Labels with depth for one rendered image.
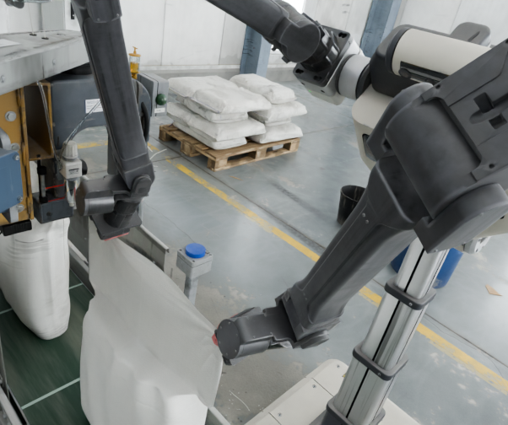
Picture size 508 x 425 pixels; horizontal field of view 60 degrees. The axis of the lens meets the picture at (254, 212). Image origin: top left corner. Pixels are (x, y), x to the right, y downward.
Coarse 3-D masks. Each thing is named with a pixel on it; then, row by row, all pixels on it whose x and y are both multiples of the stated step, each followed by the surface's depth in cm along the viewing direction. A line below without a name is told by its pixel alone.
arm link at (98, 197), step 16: (112, 176) 88; (144, 176) 84; (80, 192) 84; (96, 192) 84; (112, 192) 85; (128, 192) 86; (144, 192) 86; (80, 208) 85; (96, 208) 85; (112, 208) 87
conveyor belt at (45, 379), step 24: (72, 288) 174; (0, 312) 157; (72, 312) 163; (0, 336) 148; (24, 336) 150; (72, 336) 153; (24, 360) 142; (48, 360) 143; (72, 360) 145; (24, 384) 135; (48, 384) 136; (72, 384) 137; (24, 408) 128; (48, 408) 129; (72, 408) 130
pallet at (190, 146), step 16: (160, 128) 419; (176, 128) 418; (192, 144) 396; (256, 144) 418; (272, 144) 426; (288, 144) 453; (208, 160) 383; (224, 160) 386; (240, 160) 409; (256, 160) 419
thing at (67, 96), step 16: (48, 80) 89; (64, 80) 90; (80, 80) 92; (64, 96) 91; (80, 96) 94; (96, 96) 96; (144, 96) 105; (64, 112) 93; (80, 112) 95; (96, 112) 98; (64, 128) 95; (80, 128) 97; (48, 160) 98; (112, 160) 112; (48, 176) 101
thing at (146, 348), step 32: (96, 256) 110; (128, 256) 95; (96, 288) 114; (128, 288) 99; (160, 288) 88; (96, 320) 105; (128, 320) 103; (160, 320) 92; (192, 320) 85; (96, 352) 105; (128, 352) 98; (160, 352) 96; (192, 352) 89; (96, 384) 109; (128, 384) 96; (160, 384) 93; (192, 384) 92; (96, 416) 113; (128, 416) 98; (160, 416) 92; (192, 416) 97
